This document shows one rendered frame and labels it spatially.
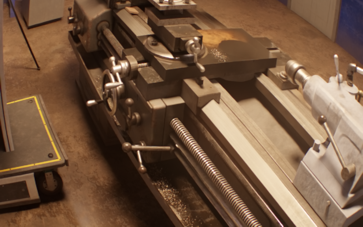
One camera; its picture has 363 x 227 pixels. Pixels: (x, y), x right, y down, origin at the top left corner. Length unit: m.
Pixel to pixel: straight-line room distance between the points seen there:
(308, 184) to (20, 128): 1.69
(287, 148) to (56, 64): 2.43
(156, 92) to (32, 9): 2.91
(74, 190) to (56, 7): 2.53
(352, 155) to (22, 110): 1.99
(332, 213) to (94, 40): 1.90
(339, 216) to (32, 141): 1.73
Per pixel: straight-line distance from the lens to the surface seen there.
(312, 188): 1.38
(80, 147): 2.82
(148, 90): 1.77
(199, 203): 1.93
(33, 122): 2.51
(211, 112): 1.71
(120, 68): 1.84
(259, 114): 1.97
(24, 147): 2.32
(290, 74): 1.54
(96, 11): 2.64
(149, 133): 1.84
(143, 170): 1.83
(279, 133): 1.88
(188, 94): 1.77
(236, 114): 1.72
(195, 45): 1.73
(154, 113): 1.77
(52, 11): 4.58
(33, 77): 3.60
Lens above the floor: 1.77
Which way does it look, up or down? 33 degrees down
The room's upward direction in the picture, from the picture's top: 6 degrees clockwise
